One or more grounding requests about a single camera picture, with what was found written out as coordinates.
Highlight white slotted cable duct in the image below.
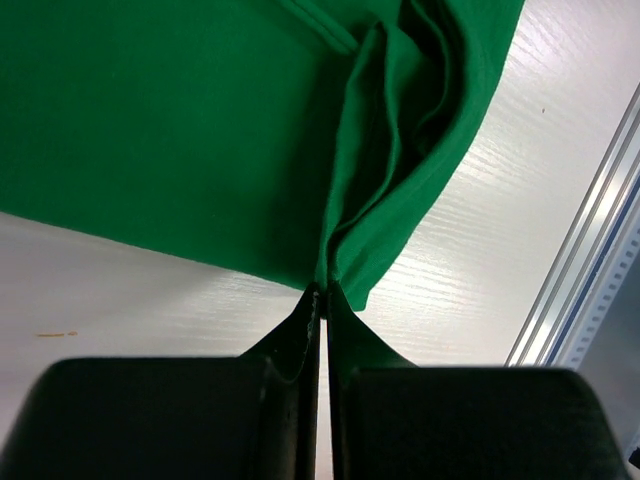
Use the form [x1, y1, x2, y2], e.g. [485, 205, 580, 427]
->
[547, 200, 639, 370]

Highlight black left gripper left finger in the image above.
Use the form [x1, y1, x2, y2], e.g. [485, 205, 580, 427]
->
[1, 285, 320, 479]

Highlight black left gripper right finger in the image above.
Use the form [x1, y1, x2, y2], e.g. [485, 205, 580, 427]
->
[326, 283, 629, 479]

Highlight aluminium mounting rail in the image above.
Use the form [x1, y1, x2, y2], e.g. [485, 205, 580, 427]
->
[506, 95, 639, 367]

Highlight green t shirt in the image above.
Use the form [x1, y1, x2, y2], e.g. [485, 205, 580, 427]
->
[1, 1, 523, 310]

